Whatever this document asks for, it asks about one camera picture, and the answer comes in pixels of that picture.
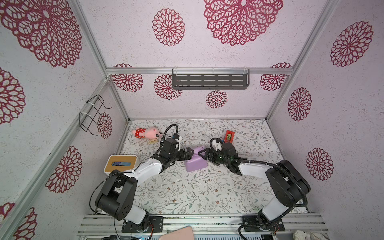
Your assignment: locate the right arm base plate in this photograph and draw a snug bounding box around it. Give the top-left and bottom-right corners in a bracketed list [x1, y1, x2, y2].
[242, 215, 285, 232]

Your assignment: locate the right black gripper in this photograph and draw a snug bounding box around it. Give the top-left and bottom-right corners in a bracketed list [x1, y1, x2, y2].
[198, 149, 230, 168]

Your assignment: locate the black wire wall rack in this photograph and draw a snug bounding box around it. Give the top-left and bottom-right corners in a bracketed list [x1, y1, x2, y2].
[78, 94, 113, 139]

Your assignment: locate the red tape dispenser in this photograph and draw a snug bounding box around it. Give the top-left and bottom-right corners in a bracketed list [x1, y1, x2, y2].
[224, 130, 235, 143]

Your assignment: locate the white wooden tissue box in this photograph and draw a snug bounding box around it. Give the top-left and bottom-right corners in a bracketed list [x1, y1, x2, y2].
[104, 155, 140, 176]

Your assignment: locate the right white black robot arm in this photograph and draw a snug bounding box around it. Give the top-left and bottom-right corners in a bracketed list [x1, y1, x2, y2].
[198, 138, 311, 225]

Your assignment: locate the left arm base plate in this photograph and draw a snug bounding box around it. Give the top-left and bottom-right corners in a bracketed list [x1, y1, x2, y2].
[122, 216, 164, 234]

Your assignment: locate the white cloth bottom right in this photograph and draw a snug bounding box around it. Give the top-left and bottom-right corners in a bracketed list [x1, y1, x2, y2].
[293, 231, 329, 240]

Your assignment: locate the grey wall shelf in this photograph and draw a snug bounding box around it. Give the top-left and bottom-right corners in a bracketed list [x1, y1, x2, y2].
[171, 69, 250, 90]

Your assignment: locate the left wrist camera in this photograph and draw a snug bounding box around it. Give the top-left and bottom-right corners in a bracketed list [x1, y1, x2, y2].
[172, 134, 181, 151]

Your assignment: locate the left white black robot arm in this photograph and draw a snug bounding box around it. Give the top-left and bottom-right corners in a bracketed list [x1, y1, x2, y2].
[95, 124, 194, 228]

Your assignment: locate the pink cloth at bottom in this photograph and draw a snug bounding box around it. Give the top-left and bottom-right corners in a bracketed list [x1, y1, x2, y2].
[159, 226, 195, 240]

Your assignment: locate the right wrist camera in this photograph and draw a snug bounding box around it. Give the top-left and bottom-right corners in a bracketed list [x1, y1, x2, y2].
[212, 141, 222, 153]

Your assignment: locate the pink wrapping paper sheet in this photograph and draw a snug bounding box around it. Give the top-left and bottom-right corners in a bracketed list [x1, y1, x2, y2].
[184, 146, 208, 172]

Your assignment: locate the pink plush toy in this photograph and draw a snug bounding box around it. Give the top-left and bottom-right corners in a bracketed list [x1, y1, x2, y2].
[132, 127, 163, 140]

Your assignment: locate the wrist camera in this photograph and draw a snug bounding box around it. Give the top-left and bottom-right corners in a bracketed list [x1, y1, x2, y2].
[212, 141, 222, 153]
[172, 134, 181, 151]

